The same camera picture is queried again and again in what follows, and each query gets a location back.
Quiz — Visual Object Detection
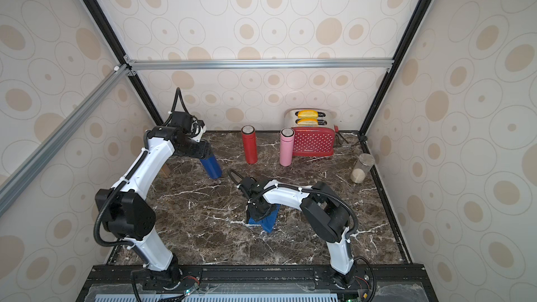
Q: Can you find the blue cleaning cloth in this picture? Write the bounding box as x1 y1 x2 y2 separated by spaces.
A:
247 205 280 233

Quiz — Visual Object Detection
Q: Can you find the blue thermos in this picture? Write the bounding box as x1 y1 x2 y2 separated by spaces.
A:
200 155 222 180

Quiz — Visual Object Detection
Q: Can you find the red thermos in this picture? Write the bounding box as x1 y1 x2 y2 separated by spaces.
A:
241 125 258 164

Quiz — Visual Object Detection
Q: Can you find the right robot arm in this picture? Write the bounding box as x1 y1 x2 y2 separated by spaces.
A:
236 177 357 286

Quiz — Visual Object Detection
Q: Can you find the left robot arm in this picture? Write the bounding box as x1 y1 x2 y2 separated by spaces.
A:
93 126 211 285

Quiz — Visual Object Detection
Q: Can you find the pink thermos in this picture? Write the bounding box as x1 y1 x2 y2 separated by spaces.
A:
280 128 295 166

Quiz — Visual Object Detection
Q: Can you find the small brown bottle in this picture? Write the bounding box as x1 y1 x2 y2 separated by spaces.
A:
159 164 171 178

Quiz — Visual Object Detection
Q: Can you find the red polka dot toaster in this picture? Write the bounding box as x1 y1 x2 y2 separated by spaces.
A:
284 109 338 157

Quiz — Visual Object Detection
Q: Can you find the front yellow toast slice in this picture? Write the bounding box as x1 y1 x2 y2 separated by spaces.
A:
296 118 319 127

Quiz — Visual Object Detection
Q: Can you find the yellow toast slice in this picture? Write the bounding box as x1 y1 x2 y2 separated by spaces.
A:
296 110 319 119
296 118 319 127

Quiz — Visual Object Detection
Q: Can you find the rear yellow toast slice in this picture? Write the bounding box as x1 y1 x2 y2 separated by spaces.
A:
296 110 319 119

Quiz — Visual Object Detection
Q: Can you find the glass jar with powder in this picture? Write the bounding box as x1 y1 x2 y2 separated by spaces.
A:
350 153 376 184

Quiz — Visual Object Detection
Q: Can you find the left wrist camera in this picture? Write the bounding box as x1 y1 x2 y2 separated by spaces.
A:
168 111 207 142

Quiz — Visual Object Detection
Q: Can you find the toaster power cable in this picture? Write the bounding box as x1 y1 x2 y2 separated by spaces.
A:
335 131 369 148

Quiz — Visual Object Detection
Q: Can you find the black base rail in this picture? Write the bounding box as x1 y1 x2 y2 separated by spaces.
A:
77 264 438 301

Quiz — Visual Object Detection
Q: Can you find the horizontal aluminium frame bar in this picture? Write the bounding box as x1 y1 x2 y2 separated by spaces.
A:
128 58 394 71

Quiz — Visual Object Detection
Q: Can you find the left aluminium frame bar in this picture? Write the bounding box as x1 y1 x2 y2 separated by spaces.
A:
1 64 128 214

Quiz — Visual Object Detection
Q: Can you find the left black frame post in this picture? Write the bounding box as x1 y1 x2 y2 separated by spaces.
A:
81 0 164 125

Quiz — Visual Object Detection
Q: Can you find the black frame post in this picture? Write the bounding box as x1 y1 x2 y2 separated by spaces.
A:
81 0 164 125
359 0 433 136

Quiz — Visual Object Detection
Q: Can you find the right black frame post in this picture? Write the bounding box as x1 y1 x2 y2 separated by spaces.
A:
359 0 433 136

